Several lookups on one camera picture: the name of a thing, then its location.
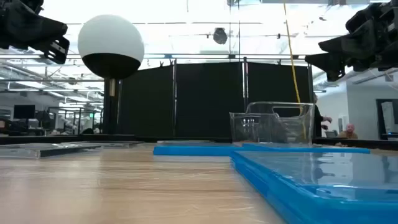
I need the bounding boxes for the black computer monitor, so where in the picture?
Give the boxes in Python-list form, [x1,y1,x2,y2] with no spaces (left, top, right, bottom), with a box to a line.
[12,105,36,119]

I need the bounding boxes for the dark door frame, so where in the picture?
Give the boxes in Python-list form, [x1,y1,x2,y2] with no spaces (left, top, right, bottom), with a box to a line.
[376,98,398,141]

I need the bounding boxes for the yellow hanging cable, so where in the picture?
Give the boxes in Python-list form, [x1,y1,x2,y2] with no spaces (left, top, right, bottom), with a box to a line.
[282,0,307,139]

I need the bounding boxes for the standing person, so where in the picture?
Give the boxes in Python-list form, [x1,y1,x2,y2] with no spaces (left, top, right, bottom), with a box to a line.
[313,93,333,138]

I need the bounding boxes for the seated person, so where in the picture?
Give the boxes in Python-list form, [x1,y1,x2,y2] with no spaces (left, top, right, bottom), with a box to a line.
[338,123,359,139]

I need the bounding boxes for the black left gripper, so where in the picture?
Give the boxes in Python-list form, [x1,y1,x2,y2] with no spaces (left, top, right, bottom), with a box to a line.
[0,0,70,65]

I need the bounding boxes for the clear plastic bin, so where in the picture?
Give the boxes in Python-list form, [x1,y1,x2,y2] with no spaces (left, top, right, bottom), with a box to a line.
[229,101,315,146]

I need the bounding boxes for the white globe lamp black base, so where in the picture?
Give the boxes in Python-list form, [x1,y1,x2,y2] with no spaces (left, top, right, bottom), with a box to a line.
[77,14,146,144]

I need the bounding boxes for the black partition screen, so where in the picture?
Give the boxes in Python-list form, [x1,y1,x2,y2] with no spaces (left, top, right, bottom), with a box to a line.
[119,57,314,139]

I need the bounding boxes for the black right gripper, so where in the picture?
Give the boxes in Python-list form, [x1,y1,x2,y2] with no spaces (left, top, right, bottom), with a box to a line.
[304,0,398,82]

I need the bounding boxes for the blue plastic disc case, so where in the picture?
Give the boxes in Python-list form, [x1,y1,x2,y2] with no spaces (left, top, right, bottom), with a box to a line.
[241,142,371,155]
[230,151,398,224]
[153,143,240,156]

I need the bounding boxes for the black table frame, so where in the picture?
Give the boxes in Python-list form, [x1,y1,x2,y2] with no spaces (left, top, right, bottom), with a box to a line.
[0,134,398,151]

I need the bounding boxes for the black ceiling dome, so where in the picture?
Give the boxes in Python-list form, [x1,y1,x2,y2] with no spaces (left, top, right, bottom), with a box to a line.
[213,27,228,45]

